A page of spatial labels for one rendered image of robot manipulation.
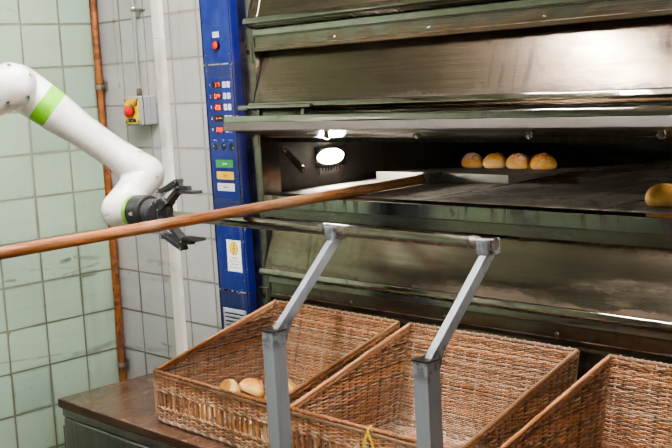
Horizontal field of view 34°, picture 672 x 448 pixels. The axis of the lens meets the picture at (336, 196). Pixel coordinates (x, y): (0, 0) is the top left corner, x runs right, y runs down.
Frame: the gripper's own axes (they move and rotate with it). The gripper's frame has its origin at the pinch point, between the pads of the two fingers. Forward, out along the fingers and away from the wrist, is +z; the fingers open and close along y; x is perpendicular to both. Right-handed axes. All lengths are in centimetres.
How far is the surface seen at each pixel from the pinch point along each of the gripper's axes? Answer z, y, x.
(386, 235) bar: 54, 4, -14
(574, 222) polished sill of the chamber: 82, 4, -51
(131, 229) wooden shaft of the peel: 1.9, 0.5, 21.5
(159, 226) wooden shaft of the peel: 1.8, 0.9, 13.1
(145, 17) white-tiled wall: -92, -58, -54
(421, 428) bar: 82, 39, 9
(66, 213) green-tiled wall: -125, 10, -36
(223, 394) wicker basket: 3.0, 48.0, -2.4
